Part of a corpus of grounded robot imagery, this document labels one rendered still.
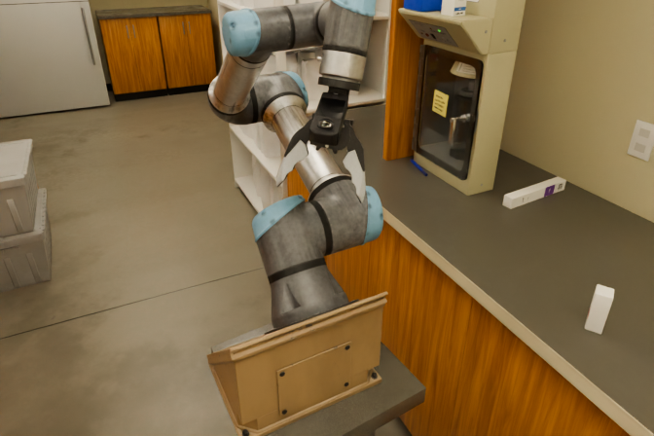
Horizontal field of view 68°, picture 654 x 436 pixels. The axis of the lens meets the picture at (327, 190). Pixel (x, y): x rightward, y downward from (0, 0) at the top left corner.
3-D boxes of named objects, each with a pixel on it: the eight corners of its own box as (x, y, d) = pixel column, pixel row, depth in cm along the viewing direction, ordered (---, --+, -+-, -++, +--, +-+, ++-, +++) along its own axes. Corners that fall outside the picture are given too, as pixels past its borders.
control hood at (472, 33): (423, 36, 169) (426, 6, 164) (489, 54, 143) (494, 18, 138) (395, 39, 165) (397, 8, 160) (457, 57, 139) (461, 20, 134)
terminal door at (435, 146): (415, 150, 187) (423, 43, 169) (466, 182, 163) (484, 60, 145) (413, 150, 187) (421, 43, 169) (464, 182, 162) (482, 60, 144)
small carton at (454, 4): (452, 13, 148) (454, -9, 146) (464, 15, 145) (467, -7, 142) (440, 14, 146) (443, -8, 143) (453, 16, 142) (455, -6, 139)
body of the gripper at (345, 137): (349, 151, 89) (362, 85, 87) (347, 157, 81) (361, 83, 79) (308, 143, 90) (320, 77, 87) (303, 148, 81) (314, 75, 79)
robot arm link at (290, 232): (261, 281, 98) (241, 219, 101) (321, 263, 103) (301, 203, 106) (272, 272, 87) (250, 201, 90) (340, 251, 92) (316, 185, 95)
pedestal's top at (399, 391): (278, 486, 81) (277, 471, 79) (212, 360, 105) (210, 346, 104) (424, 402, 96) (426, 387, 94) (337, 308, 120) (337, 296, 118)
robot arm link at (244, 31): (194, 93, 124) (221, -10, 79) (235, 88, 128) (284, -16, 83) (205, 137, 124) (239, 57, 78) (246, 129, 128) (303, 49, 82)
